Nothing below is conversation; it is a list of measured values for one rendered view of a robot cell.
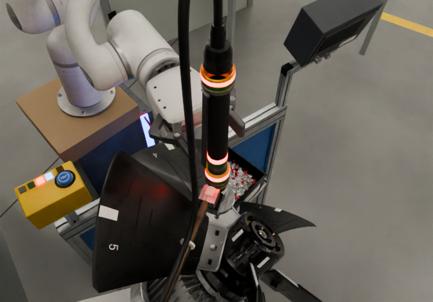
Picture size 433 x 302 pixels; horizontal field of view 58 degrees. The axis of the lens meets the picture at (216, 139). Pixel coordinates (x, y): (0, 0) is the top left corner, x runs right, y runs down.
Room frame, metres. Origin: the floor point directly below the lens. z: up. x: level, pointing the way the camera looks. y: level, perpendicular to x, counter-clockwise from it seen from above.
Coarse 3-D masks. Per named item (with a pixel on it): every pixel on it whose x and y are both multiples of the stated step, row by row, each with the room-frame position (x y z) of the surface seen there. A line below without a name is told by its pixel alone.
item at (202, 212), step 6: (204, 204) 0.28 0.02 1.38; (198, 210) 0.27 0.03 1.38; (204, 210) 0.27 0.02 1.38; (198, 216) 0.26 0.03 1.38; (198, 222) 0.25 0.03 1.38; (198, 228) 0.24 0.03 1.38; (192, 234) 0.23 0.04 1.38; (192, 240) 0.22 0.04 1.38; (186, 252) 0.20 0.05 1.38; (186, 258) 0.19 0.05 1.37; (180, 264) 0.18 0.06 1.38; (180, 270) 0.17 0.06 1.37; (174, 282) 0.15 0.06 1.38; (168, 294) 0.14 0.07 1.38; (168, 300) 0.13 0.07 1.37
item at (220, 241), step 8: (208, 224) 0.28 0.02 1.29; (216, 224) 0.29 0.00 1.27; (208, 232) 0.27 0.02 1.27; (224, 232) 0.28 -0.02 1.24; (208, 240) 0.26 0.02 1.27; (216, 240) 0.26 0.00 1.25; (224, 240) 0.27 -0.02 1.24; (208, 248) 0.25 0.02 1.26; (200, 256) 0.23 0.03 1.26; (208, 256) 0.23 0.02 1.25; (216, 256) 0.24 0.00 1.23; (200, 264) 0.22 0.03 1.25; (216, 264) 0.23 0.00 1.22
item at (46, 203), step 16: (80, 176) 0.53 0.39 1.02; (16, 192) 0.46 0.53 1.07; (32, 192) 0.46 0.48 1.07; (48, 192) 0.46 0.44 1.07; (64, 192) 0.46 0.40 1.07; (80, 192) 0.47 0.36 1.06; (32, 208) 0.41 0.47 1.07; (48, 208) 0.42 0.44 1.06; (64, 208) 0.44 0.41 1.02; (48, 224) 0.40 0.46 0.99
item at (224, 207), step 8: (200, 192) 0.35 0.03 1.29; (216, 192) 0.31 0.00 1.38; (232, 192) 0.35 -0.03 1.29; (200, 200) 0.29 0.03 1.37; (208, 200) 0.29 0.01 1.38; (216, 200) 0.29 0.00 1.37; (224, 200) 0.33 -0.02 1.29; (232, 200) 0.33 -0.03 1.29; (208, 208) 0.31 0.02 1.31; (216, 208) 0.29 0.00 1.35; (224, 208) 0.31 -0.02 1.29
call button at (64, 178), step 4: (64, 172) 0.51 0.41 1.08; (68, 172) 0.51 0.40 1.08; (60, 176) 0.50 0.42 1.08; (64, 176) 0.50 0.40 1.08; (68, 176) 0.50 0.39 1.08; (72, 176) 0.50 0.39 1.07; (60, 180) 0.49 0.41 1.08; (64, 180) 0.49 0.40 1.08; (68, 180) 0.49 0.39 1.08; (60, 184) 0.48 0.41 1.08; (64, 184) 0.48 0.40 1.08
